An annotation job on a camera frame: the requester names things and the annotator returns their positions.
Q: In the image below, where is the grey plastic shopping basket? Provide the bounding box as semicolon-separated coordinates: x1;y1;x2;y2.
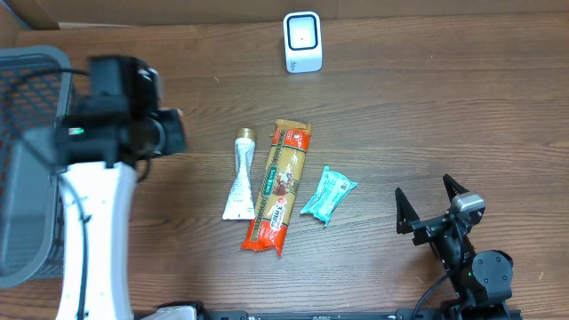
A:
1;45;72;289

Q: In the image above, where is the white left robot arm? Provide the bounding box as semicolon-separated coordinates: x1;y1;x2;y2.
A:
54;56;187;319

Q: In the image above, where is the teal wet wipes packet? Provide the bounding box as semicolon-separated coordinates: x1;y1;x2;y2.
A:
301;166;357;227

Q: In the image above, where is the white tube gold cap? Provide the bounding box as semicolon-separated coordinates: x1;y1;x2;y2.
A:
222;128;256;220

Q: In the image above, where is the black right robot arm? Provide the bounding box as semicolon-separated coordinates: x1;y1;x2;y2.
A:
395;174;521;319

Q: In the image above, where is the white barcode scanner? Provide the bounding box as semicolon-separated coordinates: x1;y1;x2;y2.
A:
283;11;323;74

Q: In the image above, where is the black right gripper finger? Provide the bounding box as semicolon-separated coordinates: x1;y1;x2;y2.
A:
395;188;421;234
443;174;469;202

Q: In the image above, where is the red spaghetti packet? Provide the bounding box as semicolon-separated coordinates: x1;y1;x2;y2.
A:
241;119;312;255

